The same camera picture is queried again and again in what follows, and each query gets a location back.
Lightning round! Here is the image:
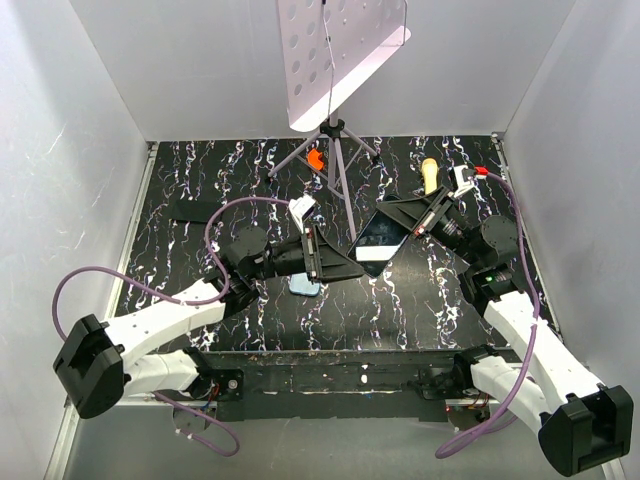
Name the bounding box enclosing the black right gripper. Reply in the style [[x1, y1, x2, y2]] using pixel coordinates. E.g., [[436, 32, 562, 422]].
[[375, 186, 481, 269]]

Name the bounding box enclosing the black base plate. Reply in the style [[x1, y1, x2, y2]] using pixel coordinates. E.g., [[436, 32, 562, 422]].
[[89, 349, 501, 424]]

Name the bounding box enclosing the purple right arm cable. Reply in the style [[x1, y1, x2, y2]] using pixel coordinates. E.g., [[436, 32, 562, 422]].
[[434, 172, 541, 460]]

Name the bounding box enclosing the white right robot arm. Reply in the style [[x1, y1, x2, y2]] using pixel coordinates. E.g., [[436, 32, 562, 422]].
[[376, 188, 634, 477]]

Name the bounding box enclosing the cream wooden recorder flute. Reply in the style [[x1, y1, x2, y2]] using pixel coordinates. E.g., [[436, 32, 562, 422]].
[[421, 157, 439, 195]]

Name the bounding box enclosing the orange plastic piece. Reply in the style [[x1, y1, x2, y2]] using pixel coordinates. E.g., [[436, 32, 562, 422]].
[[306, 148, 325, 171]]

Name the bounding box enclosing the aluminium front rail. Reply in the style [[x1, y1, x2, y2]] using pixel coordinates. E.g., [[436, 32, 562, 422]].
[[67, 367, 604, 407]]

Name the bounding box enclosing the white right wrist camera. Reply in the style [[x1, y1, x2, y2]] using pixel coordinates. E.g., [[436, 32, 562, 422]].
[[451, 165, 489, 198]]

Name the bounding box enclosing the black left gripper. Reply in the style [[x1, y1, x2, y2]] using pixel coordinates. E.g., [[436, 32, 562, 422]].
[[248, 223, 365, 283]]

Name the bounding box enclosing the black smartphone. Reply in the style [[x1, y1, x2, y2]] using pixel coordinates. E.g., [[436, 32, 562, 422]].
[[348, 210, 408, 278]]

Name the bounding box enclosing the white perforated music stand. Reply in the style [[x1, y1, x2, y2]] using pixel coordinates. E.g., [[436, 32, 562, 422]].
[[268, 0, 411, 238]]

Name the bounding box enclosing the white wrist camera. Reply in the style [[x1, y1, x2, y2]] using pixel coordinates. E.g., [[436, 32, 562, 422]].
[[288, 194, 316, 233], [451, 165, 489, 198]]

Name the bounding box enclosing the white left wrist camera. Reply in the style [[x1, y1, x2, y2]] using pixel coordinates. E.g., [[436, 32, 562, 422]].
[[288, 194, 316, 233]]

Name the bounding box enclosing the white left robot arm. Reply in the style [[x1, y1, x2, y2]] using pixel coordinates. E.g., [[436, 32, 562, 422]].
[[53, 227, 364, 419]]

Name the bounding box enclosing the black phone case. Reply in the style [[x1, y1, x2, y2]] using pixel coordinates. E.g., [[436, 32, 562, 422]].
[[169, 199, 221, 224]]

